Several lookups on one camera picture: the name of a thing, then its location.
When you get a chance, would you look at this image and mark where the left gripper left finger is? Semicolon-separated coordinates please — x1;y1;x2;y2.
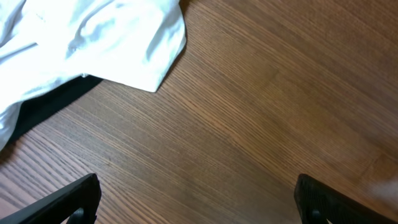
1;173;101;224

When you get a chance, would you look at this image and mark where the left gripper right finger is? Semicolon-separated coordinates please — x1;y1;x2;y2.
294;174;397;224

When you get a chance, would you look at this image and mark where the black garment under pile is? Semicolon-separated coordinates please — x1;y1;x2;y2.
6;75;103;145

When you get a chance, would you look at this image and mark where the white garment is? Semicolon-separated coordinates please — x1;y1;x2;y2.
1;0;187;146

